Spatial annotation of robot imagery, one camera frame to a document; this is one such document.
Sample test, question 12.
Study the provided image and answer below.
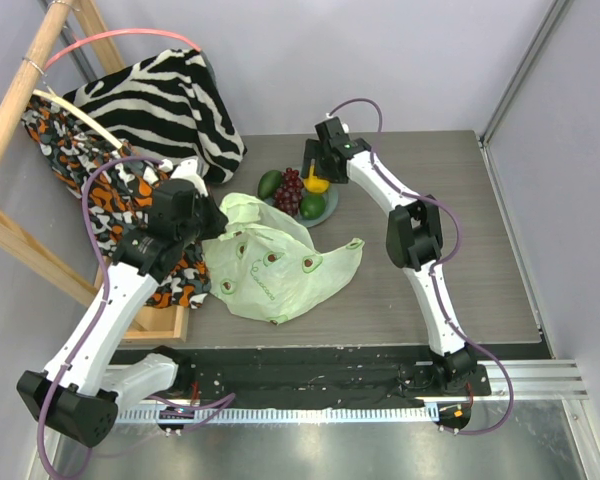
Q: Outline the light blue plate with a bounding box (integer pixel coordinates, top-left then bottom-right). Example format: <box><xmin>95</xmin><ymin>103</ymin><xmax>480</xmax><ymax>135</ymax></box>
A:
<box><xmin>259</xmin><ymin>169</ymin><xmax>340</xmax><ymax>229</ymax></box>

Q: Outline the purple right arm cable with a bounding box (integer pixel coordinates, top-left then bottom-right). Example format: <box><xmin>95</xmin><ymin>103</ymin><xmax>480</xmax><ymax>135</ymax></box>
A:
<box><xmin>328</xmin><ymin>96</ymin><xmax>515</xmax><ymax>437</ymax></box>

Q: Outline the zebra pattern cloth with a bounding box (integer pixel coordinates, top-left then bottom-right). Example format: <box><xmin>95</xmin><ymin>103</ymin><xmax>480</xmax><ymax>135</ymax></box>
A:
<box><xmin>64</xmin><ymin>49</ymin><xmax>247</xmax><ymax>185</ymax></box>

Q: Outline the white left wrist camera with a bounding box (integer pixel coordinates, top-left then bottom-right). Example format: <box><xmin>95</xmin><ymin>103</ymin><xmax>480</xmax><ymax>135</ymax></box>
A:
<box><xmin>158</xmin><ymin>156</ymin><xmax>207</xmax><ymax>194</ymax></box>

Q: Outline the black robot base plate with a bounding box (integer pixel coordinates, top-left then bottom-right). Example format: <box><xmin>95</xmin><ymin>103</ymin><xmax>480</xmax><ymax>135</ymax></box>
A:
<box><xmin>104</xmin><ymin>341</ymin><xmax>492</xmax><ymax>407</ymax></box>

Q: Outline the orange camouflage cloth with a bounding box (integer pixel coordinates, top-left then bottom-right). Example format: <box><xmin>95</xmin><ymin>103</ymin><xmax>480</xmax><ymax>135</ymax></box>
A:
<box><xmin>21</xmin><ymin>95</ymin><xmax>211</xmax><ymax>309</ymax></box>

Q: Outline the light green plastic bag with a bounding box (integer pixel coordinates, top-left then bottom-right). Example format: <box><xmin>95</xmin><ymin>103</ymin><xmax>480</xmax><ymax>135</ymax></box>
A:
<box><xmin>202</xmin><ymin>193</ymin><xmax>365</xmax><ymax>325</ymax></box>

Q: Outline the yellow lemon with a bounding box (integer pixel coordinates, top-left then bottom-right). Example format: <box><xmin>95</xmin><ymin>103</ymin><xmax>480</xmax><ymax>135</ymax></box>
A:
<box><xmin>303</xmin><ymin>176</ymin><xmax>330</xmax><ymax>195</ymax></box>

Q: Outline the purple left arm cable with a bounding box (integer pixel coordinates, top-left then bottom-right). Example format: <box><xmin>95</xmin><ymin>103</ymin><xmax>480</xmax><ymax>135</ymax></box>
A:
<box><xmin>35</xmin><ymin>155</ymin><xmax>236</xmax><ymax>478</ymax></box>

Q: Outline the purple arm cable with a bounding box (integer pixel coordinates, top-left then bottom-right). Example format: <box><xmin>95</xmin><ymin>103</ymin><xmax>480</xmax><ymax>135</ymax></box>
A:
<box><xmin>328</xmin><ymin>96</ymin><xmax>515</xmax><ymax>437</ymax></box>
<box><xmin>35</xmin><ymin>155</ymin><xmax>236</xmax><ymax>478</ymax></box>

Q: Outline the green lime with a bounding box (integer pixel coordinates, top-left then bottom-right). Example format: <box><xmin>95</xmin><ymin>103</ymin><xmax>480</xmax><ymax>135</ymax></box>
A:
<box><xmin>299</xmin><ymin>193</ymin><xmax>327</xmax><ymax>220</ymax></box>

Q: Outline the red grape bunch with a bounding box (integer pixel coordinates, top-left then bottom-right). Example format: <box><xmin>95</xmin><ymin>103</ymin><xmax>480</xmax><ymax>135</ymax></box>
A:
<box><xmin>273</xmin><ymin>168</ymin><xmax>304</xmax><ymax>217</ymax></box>

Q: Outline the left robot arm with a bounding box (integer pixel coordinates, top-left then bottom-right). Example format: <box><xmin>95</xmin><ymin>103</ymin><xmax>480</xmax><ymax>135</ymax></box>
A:
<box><xmin>16</xmin><ymin>173</ymin><xmax>227</xmax><ymax>448</ymax></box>

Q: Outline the wooden clothes rack frame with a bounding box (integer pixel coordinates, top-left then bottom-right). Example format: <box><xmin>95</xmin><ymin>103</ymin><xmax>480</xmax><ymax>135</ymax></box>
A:
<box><xmin>0</xmin><ymin>0</ymin><xmax>191</xmax><ymax>344</ymax></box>

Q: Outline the pink hanger hoop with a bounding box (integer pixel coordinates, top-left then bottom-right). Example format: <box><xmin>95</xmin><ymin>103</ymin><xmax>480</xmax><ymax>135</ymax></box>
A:
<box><xmin>44</xmin><ymin>28</ymin><xmax>205</xmax><ymax>72</ymax></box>

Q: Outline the slotted cable duct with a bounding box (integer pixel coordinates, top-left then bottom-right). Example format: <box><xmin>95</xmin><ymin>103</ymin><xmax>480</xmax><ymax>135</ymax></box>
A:
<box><xmin>116</xmin><ymin>402</ymin><xmax>439</xmax><ymax>426</ymax></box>

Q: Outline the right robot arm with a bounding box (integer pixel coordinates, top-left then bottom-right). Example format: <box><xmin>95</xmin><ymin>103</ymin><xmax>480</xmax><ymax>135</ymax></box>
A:
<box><xmin>302</xmin><ymin>117</ymin><xmax>477</xmax><ymax>392</ymax></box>

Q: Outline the cream hanger hoop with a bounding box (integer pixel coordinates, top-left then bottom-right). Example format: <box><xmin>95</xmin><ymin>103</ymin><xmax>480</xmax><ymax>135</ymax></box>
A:
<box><xmin>33</xmin><ymin>89</ymin><xmax>123</xmax><ymax>149</ymax></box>

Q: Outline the dark green avocado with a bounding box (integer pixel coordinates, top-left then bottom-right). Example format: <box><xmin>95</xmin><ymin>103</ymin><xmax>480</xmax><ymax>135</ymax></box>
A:
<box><xmin>257</xmin><ymin>170</ymin><xmax>283</xmax><ymax>200</ymax></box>

